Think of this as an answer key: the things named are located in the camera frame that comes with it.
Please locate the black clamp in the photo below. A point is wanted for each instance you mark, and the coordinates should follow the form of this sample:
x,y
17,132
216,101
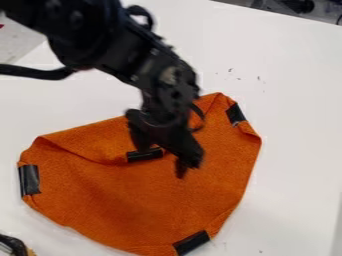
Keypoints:
x,y
12,246

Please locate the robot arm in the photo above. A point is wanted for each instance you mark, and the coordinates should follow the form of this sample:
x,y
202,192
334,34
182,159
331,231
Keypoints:
x,y
89,33

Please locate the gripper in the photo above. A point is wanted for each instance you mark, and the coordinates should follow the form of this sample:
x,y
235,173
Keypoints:
x,y
171,100

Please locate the orange cloth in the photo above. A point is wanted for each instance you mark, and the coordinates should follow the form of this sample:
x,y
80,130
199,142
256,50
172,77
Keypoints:
x,y
133,200

